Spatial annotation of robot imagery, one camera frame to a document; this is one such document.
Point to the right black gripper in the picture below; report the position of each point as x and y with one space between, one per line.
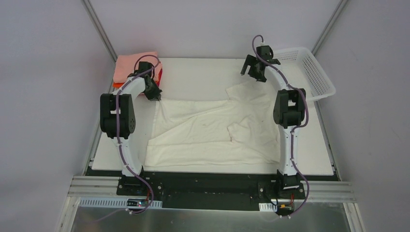
253 67

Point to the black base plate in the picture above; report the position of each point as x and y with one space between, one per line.
209 191

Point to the white t shirt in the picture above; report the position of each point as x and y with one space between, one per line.
235 131

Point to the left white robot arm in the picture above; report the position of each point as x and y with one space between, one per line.
117 115

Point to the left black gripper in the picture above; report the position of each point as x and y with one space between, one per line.
153 91

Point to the white plastic basket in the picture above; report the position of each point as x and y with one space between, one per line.
302 70

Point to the right white cable duct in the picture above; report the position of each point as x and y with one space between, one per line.
267 207

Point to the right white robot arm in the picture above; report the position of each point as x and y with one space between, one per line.
289 114

